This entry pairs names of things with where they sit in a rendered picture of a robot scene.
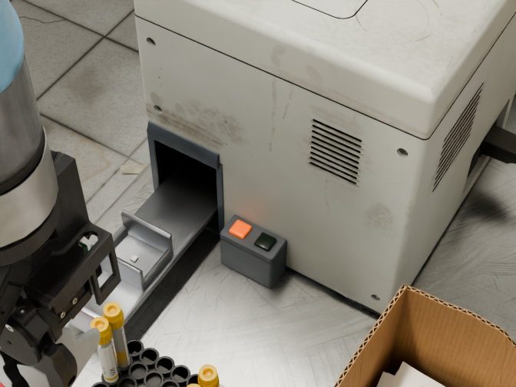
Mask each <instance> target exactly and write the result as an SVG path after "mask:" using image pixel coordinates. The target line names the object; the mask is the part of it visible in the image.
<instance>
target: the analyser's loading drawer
mask: <svg viewBox="0 0 516 387"><path fill-rule="evenodd" d="M217 212H218V207H217V179H216V178H213V177H211V176H209V175H207V174H205V173H203V172H201V171H199V170H197V169H195V168H193V167H191V166H188V165H186V164H184V163H182V162H180V163H179V164H178V165H177V166H176V167H175V168H174V170H173V171H172V172H171V173H170V174H169V175H168V177H167V178H166V179H165V180H164V181H163V182H162V183H161V185H160V186H159V187H158V188H157V189H156V190H155V191H154V192H153V193H152V194H151V195H150V196H149V198H148V199H147V200H146V201H145V202H144V203H143V204H142V206H141V207H140V208H139V209H138V210H137V211H136V213H135V214H132V213H130V212H128V211H126V210H122V212H121V218H122V223H123V225H122V226H121V227H120V228H119V229H118V231H117V232H116V233H115V234H114V235H113V236H112V237H113V241H114V248H115V252H116V256H117V263H118V267H119V271H120V275H121V282H120V283H119V284H118V285H117V287H116V288H115V289H114V291H113V292H112V293H111V294H110V295H109V297H108V298H107V299H106V300H105V301H104V302H103V303H102V304H101V306H99V305H98V304H97V303H96V300H95V297H94V295H93V296H92V298H91V299H90V300H89V301H88V303H87V304H86V305H85V306H84V308H83V309H82V310H81V311H80V312H79V313H78V314H77V315H76V317H74V319H73V320H72V319H71V320H70V321H69V322H68V323H70V324H72V325H73V326H75V327H77V328H78V329H80V330H82V331H83V332H87V331H88V330H90V329H91V321H92V320H93V319H94V318H96V317H99V316H102V317H103V315H104V312H103V308H104V306H105V305H106V304H107V303H109V302H116V303H118V304H119V305H120V306H121V310H122V311H123V314H124V324H123V325H125V324H126V323H127V321H128V320H129V319H130V318H131V317H132V316H133V314H134V313H135V312H136V311H137V309H138V308H139V307H140V306H141V304H142V303H143V302H144V301H145V299H146V298H147V297H148V296H149V295H150V294H151V293H152V291H153V290H154V289H155V287H156V286H157V285H158V284H159V282H160V281H161V280H162V279H163V278H164V277H165V276H166V274H167V273H168V272H169V271H170V269H171V268H172V267H173V266H174V264H175V263H176V262H177V261H178V260H179V259H180V257H181V256H182V255H183V254H184V252H185V251H186V250H187V248H188V247H189V246H190V245H191V244H192V242H193V241H194V240H195V239H196V238H197V237H198V235H199V234H200V233H201V232H202V230H203V229H204V228H205V226H206V225H207V224H208V223H209V222H210V221H211V220H212V219H213V217H214V216H215V215H216V213H217ZM133 255H135V256H138V260H137V262H136V263H134V262H132V261H130V258H131V257H132V256H133ZM100 264H101V269H102V274H101V275H100V276H99V277H98V283H99V286H100V287H101V286H102V285H103V284H104V282H105V281H106V280H107V279H108V278H109V276H110V275H111V274H112V269H111V263H110V259H109V256H108V255H107V256H106V257H105V258H104V260H103V261H102V262H101V263H100Z"/></svg>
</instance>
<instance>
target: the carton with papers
mask: <svg viewBox="0 0 516 387"><path fill-rule="evenodd" d="M333 387H516V343H515V341H514V340H513V339H512V338H511V337H510V336H509V335H508V333H507V332H506V331H505V330H504V329H502V328H501V327H500V326H497V325H495V324H494V323H492V322H489V321H487V320H486V319H484V318H482V317H481V316H479V315H477V314H476V313H473V312H471V311H469V310H466V309H463V308H461V307H459V306H455V305H452V304H450V303H447V302H445V301H443V300H440V299H438V298H436V297H434V296H432V295H430V294H427V293H425V292H423V291H421V290H420V289H416V288H414V287H411V286H408V285H405V284H403V285H402V287H401V288H400V290H399V291H398V292H397V293H396V294H395V296H394V298H393V299H392V301H391V302H390V304H389V305H388V306H387V308H386V309H385V311H384V312H383V314H382V315H381V316H380V317H379V319H378V321H377V322H376V324H375V325H374V326H373V327H372V329H371V331H370V332H369V334H368V335H367V337H365V339H364V340H363V342H362V343H361V345H360V346H359V348H358V349H357V350H356V352H355V354H354V355H353V356H352V358H351V359H350V360H349V362H348V364H347V366H346V367H345V368H344V370H343V371H342V373H341V375H340V376H339V378H338V379H337V381H336V384H335V385H334V386H333Z"/></svg>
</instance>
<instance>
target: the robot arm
mask: <svg viewBox="0 0 516 387"><path fill-rule="evenodd" d="M91 235H95V236H96V237H98V241H97V242H96V243H95V245H93V247H92V248H90V249H89V251H88V246H87V245H86V244H84V243H82V242H81V241H80V240H81V239H82V238H83V237H86V238H87V239H88V240H89V238H90V237H91ZM107 255H108V256H109V259H110V263H111V269H112V274H111V275H110V276H109V278H108V279H107V280H106V281H105V282H104V284H103V285H102V286H101V287H100V286H99V283H98V277H99V276H100V275H101V274H102V269H101V264H100V263H101V262H102V261H103V260H104V258H105V257H106V256H107ZM120 282H121V275H120V271H119V267H118V263H117V256H116V252H115V248H114V241H113V237H112V233H110V232H108V231H106V230H104V229H102V228H100V227H98V226H96V225H94V224H93V223H92V222H91V221H90V220H89V217H88V212H87V207H86V204H85V200H84V194H83V190H82V187H81V181H80V177H79V173H78V168H77V164H76V160H75V158H73V157H71V156H69V155H67V154H63V153H62V152H60V151H53V150H50V147H49V144H48V139H47V135H46V132H45V128H44V126H43V124H42V122H41V116H40V113H39V109H38V104H37V101H36V98H35V93H34V89H33V86H32V82H31V77H30V74H29V70H28V65H27V61H26V58H25V40H24V35H23V31H22V26H21V23H20V21H19V18H18V15H17V13H16V11H15V9H14V8H13V6H12V4H11V2H10V1H9V0H0V382H1V383H2V384H3V385H4V386H5V387H72V386H73V384H74V382H75V381H76V379H77V378H78V376H79V375H80V373H81V371H82V370H83V368H84V367H85V366H86V364H87V363H88V361H89V359H90V358H91V357H92V355H93V353H94V351H95V350H96V348H97V347H98V344H99V342H100V338H101V335H100V332H99V330H98V329H97V328H92V329H90V330H88V331H87V332H85V333H84V334H82V335H80V336H79V337H77V338H75V337H74V336H73V333H72V331H71V330H70V329H69V328H67V327H65V326H66V324H67V323H68V322H69V321H70V320H71V319H72V320H73V319H74V317H76V315H77V314H78V313H79V312H80V311H81V310H82V309H83V308H84V306H85V305H86V304H87V303H88V301H89V300H90V299H91V298H92V296H93V295H94V297H95V300H96V303H97V304H98V305H99V306H101V304H102V303H103V302H104V301H105V300H106V299H107V298H108V297H109V295H110V294H111V293H112V292H113V291H114V289H115V288H116V287H117V285H118V284H119V283H120Z"/></svg>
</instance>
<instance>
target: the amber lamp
mask: <svg viewBox="0 0 516 387"><path fill-rule="evenodd" d="M250 229H251V226H250V225H248V224H246V223H244V222H242V221H240V220H237V222H235V224H234V225H233V226H232V227H231V229H230V233H232V234H233V235H235V236H237V237H239V238H241V239H243V238H244V237H245V236H246V235H247V234H248V232H249V231H250Z"/></svg>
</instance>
